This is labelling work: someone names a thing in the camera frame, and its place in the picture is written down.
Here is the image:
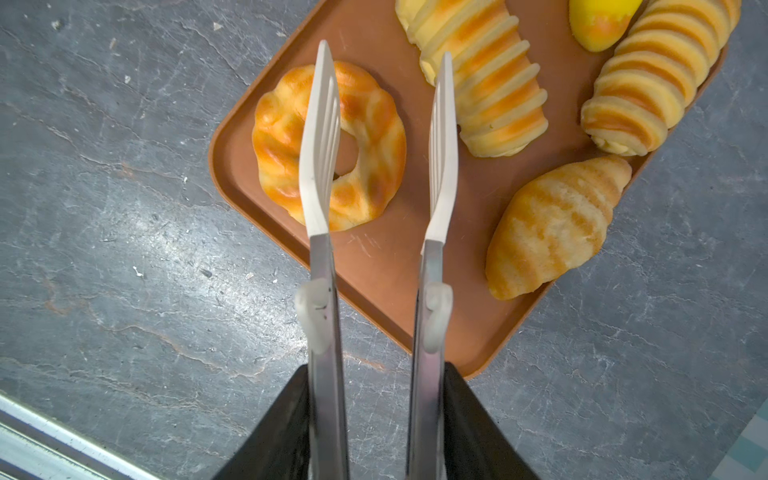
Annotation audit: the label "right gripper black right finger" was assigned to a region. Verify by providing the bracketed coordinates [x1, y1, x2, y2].
[443, 362, 539, 480]

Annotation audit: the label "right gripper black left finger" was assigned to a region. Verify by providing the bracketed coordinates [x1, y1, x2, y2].
[215, 365, 310, 479]

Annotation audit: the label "long striped fake baguette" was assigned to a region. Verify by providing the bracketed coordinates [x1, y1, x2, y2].
[485, 155, 632, 300]

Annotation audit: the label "white steel kitchen tongs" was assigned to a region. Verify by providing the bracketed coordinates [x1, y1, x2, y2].
[295, 41, 459, 479]

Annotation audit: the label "round orange fake bun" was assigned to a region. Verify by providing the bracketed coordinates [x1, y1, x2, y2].
[252, 61, 407, 231]

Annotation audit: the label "yellow fake croissant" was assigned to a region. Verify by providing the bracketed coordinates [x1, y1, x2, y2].
[569, 0, 642, 52]

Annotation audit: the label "yellow fake bread roll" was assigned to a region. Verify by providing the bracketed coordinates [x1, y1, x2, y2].
[581, 0, 742, 156]

